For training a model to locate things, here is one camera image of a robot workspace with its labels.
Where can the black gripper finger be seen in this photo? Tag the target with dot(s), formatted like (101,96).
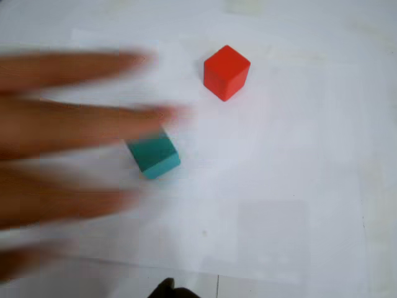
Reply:
(164,290)
(185,294)

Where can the teal blue cube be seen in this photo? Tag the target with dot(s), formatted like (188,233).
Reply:
(155,158)

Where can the red cube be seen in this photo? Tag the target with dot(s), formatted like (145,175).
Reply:
(226,74)

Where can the bare human hand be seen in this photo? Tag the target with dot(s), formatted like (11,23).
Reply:
(62,130)

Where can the small white paper sheet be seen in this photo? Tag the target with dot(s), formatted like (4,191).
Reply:
(279,170)

